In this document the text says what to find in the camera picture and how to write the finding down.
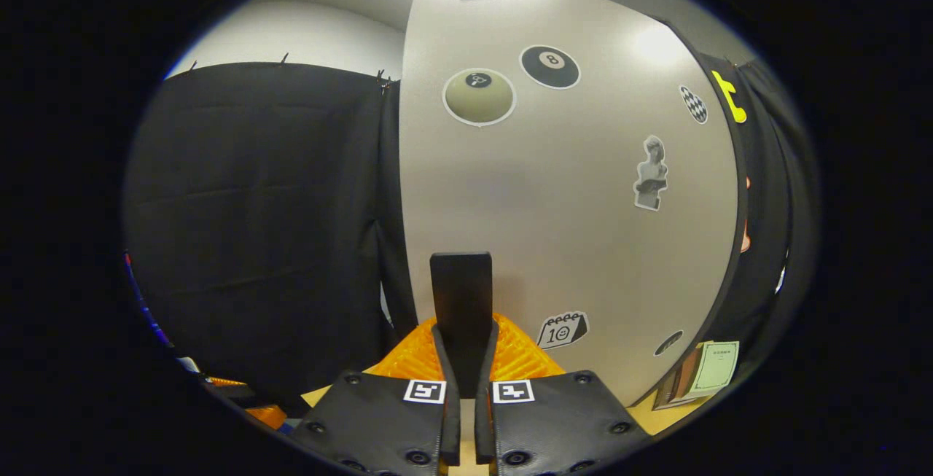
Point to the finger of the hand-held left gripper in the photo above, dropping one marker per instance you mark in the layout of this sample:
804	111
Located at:
266	418

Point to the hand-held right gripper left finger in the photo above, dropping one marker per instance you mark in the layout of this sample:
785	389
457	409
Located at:
450	418

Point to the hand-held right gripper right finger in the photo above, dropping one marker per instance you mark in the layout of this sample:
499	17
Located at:
484	418

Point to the beige cabinet door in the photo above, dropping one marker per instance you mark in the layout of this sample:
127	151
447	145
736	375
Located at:
568	228

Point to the black backdrop cloth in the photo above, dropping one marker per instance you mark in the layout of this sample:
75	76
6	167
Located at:
255	228

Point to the pale green booklet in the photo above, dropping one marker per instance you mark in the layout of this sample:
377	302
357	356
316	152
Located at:
714	367

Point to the metal cloth clip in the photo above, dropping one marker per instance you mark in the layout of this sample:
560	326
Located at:
383	81

